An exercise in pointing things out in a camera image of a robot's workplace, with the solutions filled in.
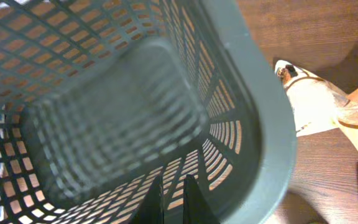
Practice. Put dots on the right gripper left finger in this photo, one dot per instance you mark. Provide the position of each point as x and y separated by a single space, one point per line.
151 210

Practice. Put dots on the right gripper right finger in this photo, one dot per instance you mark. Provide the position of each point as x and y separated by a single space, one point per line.
195 208

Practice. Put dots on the grey plastic shopping basket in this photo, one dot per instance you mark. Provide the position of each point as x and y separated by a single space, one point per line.
100 99

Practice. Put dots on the right beige snack bag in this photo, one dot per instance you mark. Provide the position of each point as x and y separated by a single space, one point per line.
317 104

